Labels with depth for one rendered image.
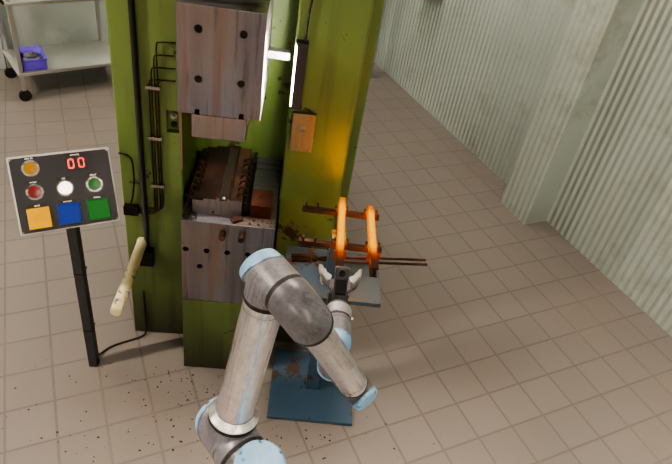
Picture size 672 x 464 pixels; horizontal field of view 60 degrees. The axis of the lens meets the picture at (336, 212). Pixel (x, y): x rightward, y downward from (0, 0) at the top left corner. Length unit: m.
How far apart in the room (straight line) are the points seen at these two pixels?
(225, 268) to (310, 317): 1.20
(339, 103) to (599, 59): 2.11
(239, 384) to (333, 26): 1.27
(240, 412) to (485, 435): 1.61
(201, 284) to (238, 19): 1.17
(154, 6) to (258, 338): 1.25
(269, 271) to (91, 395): 1.74
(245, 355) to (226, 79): 1.00
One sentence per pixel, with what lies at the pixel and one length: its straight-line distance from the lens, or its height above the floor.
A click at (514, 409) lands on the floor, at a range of 3.25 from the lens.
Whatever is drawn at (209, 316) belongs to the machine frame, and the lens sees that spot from 2.79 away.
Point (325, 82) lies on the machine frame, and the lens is 2.28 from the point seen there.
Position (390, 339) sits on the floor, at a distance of 3.31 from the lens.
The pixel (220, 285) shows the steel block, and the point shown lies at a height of 0.57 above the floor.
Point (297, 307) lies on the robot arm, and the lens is 1.40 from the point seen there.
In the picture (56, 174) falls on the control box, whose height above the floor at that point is 1.13.
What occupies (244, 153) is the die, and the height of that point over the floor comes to 0.99.
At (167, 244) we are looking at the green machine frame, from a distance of 2.80.
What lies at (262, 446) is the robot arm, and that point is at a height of 0.87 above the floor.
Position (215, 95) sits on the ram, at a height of 1.45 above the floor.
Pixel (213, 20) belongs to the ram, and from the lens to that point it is 2.08.
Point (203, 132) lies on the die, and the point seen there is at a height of 1.29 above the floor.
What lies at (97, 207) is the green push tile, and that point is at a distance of 2.36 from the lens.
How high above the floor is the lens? 2.41
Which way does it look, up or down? 36 degrees down
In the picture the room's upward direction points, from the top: 10 degrees clockwise
